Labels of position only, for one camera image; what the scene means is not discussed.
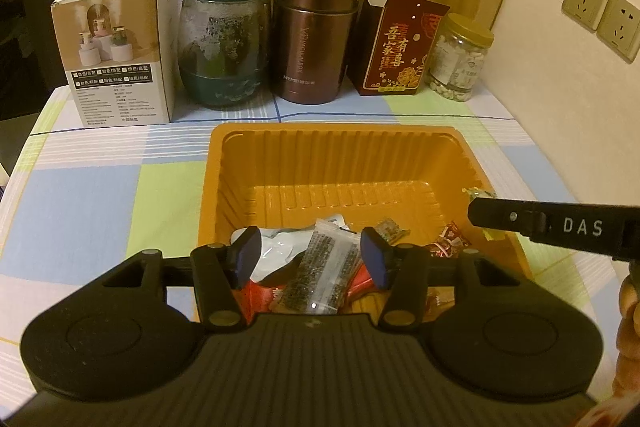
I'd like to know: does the brown metal thermos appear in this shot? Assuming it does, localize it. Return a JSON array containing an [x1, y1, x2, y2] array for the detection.
[[271, 0, 365, 106]]

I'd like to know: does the small red square packet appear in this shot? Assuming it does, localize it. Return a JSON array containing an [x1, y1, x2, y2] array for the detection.
[[427, 220, 469, 261]]

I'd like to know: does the green glass jar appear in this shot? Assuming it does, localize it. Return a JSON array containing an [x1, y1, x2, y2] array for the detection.
[[176, 0, 274, 110]]

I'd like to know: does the small dark red packet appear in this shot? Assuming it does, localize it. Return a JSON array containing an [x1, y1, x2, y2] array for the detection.
[[373, 217, 409, 242]]

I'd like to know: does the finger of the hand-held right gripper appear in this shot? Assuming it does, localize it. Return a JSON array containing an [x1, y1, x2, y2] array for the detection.
[[467, 196, 551, 239]]

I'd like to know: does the large red snack packet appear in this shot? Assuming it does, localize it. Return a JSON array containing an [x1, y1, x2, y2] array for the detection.
[[240, 279, 286, 324]]

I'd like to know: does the person's right hand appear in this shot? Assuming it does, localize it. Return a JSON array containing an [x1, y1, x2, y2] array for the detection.
[[612, 256, 640, 402]]

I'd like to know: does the clear plastic candy jar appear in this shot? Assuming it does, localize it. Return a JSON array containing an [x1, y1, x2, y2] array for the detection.
[[425, 12, 496, 103]]

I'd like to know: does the silver green snack packet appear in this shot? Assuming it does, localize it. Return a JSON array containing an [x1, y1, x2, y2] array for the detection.
[[229, 214, 351, 284]]

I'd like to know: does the red gift box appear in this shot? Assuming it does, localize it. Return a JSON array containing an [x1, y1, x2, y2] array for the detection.
[[347, 0, 451, 98]]

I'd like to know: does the orange plastic tray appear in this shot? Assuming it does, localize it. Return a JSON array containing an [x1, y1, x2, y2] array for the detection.
[[197, 122, 537, 324]]

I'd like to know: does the clear dark sesame bar packet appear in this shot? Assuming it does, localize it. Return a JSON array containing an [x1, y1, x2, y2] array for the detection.
[[278, 219, 364, 314]]

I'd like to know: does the white product box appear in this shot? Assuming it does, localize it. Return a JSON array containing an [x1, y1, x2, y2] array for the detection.
[[50, 0, 180, 128]]

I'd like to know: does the beige wall socket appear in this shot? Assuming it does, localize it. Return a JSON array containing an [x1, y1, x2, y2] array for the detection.
[[560, 0, 610, 33], [596, 0, 640, 66]]

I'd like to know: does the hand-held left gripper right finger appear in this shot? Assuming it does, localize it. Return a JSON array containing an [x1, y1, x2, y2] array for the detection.
[[360, 226, 522, 332]]

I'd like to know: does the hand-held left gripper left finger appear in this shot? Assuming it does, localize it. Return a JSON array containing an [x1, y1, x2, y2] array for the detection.
[[102, 226, 262, 332]]

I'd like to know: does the thin red snack packet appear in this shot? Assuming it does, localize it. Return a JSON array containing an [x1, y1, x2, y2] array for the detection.
[[345, 264, 381, 301]]

